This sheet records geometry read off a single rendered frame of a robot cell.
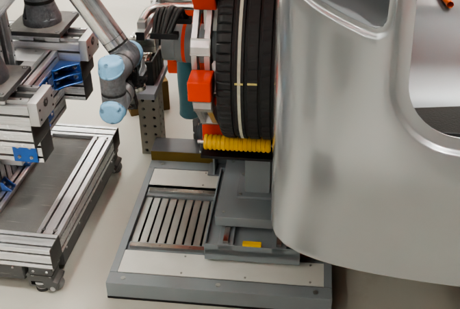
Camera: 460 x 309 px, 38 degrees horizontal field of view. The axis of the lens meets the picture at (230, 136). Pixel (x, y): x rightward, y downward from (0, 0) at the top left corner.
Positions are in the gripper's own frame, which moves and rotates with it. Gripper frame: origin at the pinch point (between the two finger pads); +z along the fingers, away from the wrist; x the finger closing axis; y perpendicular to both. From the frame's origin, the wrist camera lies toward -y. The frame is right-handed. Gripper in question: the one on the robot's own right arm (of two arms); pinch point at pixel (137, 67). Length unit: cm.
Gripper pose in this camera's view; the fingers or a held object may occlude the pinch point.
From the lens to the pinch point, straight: 232.6
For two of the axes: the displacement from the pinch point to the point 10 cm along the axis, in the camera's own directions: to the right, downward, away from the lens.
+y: -0.1, -8.4, -5.4
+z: 1.1, -5.4, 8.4
